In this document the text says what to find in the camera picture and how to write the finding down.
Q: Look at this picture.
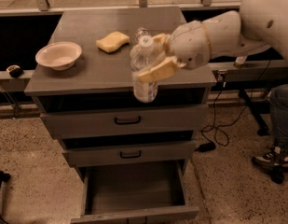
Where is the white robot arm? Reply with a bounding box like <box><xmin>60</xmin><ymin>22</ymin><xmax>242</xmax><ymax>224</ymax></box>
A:
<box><xmin>133</xmin><ymin>0</ymin><xmax>288</xmax><ymax>83</ymax></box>

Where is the white bowl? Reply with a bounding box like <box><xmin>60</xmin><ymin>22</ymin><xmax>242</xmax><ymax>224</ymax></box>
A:
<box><xmin>35</xmin><ymin>42</ymin><xmax>82</xmax><ymax>71</ymax></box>

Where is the black and yellow tape measure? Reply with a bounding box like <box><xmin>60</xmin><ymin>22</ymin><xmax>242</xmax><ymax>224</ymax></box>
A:
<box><xmin>7</xmin><ymin>64</ymin><xmax>23</xmax><ymax>78</ymax></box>

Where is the labelled clear plastic water bottle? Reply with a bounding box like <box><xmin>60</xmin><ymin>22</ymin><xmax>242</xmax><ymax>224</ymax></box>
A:
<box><xmin>130</xmin><ymin>35</ymin><xmax>165</xmax><ymax>103</ymax></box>

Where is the black power cable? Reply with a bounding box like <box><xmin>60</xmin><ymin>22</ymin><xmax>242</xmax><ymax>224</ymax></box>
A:
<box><xmin>200</xmin><ymin>59</ymin><xmax>272</xmax><ymax>147</ymax></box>

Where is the small bottle on ledge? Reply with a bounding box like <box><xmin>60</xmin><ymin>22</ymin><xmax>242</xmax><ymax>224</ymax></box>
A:
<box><xmin>234</xmin><ymin>56</ymin><xmax>247</xmax><ymax>68</ymax></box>

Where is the black table leg with foot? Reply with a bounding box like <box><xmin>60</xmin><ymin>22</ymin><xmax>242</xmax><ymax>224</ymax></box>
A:
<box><xmin>239</xmin><ymin>89</ymin><xmax>269</xmax><ymax>136</ymax></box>

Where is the open bottom drawer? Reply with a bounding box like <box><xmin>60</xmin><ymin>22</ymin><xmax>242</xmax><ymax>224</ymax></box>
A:
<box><xmin>70</xmin><ymin>161</ymin><xmax>199</xmax><ymax>224</ymax></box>

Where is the black power adapter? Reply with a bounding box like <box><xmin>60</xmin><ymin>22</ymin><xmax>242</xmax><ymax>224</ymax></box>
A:
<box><xmin>197</xmin><ymin>142</ymin><xmax>216</xmax><ymax>152</ymax></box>

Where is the drawer with black handle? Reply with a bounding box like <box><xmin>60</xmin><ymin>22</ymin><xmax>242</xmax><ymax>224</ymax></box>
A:
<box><xmin>62</xmin><ymin>140</ymin><xmax>196</xmax><ymax>167</ymax></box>
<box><xmin>40</xmin><ymin>105</ymin><xmax>208</xmax><ymax>139</ymax></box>

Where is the grey sneaker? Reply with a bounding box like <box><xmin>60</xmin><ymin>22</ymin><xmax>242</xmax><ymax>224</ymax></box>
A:
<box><xmin>252</xmin><ymin>146</ymin><xmax>288</xmax><ymax>172</ymax></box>

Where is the person's leg in jeans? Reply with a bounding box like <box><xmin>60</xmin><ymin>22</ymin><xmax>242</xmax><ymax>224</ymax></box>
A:
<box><xmin>269</xmin><ymin>84</ymin><xmax>288</xmax><ymax>154</ymax></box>

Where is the clear plastic bottle lying down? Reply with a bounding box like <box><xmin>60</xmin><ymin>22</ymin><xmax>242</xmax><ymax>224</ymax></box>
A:
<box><xmin>135</xmin><ymin>27</ymin><xmax>150</xmax><ymax>41</ymax></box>

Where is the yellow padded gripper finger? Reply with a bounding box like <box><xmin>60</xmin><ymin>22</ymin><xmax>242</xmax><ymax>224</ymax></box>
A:
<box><xmin>136</xmin><ymin>56</ymin><xmax>179</xmax><ymax>83</ymax></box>
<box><xmin>152</xmin><ymin>34</ymin><xmax>170</xmax><ymax>52</ymax></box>

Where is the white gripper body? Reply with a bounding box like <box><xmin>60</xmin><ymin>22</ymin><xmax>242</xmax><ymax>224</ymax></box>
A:
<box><xmin>168</xmin><ymin>21</ymin><xmax>211</xmax><ymax>70</ymax></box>

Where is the middle drawer with black handle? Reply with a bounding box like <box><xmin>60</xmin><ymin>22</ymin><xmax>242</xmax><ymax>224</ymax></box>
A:
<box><xmin>62</xmin><ymin>140</ymin><xmax>196</xmax><ymax>167</ymax></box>

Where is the yellow sponge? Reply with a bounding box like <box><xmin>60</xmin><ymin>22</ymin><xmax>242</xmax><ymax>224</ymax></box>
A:
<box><xmin>96</xmin><ymin>31</ymin><xmax>130</xmax><ymax>53</ymax></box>

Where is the top drawer with black handle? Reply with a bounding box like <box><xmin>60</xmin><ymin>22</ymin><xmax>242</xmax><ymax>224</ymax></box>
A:
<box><xmin>40</xmin><ymin>105</ymin><xmax>208</xmax><ymax>139</ymax></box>

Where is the grey metal drawer cabinet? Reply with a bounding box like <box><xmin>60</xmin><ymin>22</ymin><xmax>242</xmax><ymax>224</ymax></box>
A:
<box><xmin>24</xmin><ymin>6</ymin><xmax>217</xmax><ymax>224</ymax></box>

